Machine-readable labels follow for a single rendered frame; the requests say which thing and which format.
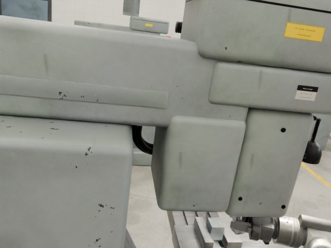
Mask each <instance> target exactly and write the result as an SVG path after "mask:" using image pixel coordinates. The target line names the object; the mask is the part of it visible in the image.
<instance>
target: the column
mask: <svg viewBox="0 0 331 248"><path fill-rule="evenodd" d="M132 162H133V141H132V125H130V124H112V123H99V122H87V121H74V120H62V119H49V118H37V117H24V116H11V115H0V248H124V243H125V234H126V224H127V214H128V205H129V195H130V185H131V176H132Z"/></svg>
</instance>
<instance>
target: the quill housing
mask: <svg viewBox="0 0 331 248"><path fill-rule="evenodd" d="M245 123H246V129H245V134H244V138H243V143H242V147H241V152H240V156H239V160H238V165H237V169H236V174H235V178H234V183H233V187H232V192H231V197H230V201H229V206H228V208H227V210H226V211H225V213H226V214H227V215H229V216H232V217H283V216H284V215H285V214H286V212H287V210H288V206H289V203H290V200H291V197H292V194H293V190H294V187H295V184H296V180H297V177H298V173H299V169H300V166H301V163H302V159H303V156H304V153H305V149H306V146H307V143H308V139H309V136H310V133H311V130H312V126H313V123H314V118H313V115H312V114H311V113H302V112H292V111H281V110H270V109H260V108H250V107H249V108H248V112H247V117H246V121H245Z"/></svg>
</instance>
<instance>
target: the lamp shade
mask: <svg viewBox="0 0 331 248"><path fill-rule="evenodd" d="M305 154H306V155H307V157H306V158H303V159H302V162H305V163H309V164H319V163H320V159H321V156H322V147H321V146H320V145H319V144H318V143H317V142H312V141H310V140H308V143H307V146H306V149H305Z"/></svg>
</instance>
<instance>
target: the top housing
mask: <svg viewBox="0 0 331 248"><path fill-rule="evenodd" d="M180 39H184V40H188V41H192V42H196V43H197V44H198V51H199V54H200V55H201V56H202V57H203V58H206V59H214V60H222V61H231V62H242V63H250V64H258V65H266V66H274V67H282V68H290V69H298V70H307V71H315V72H323V73H331V0H186V1H185V8H184V15H183V22H182V30H181V36H180Z"/></svg>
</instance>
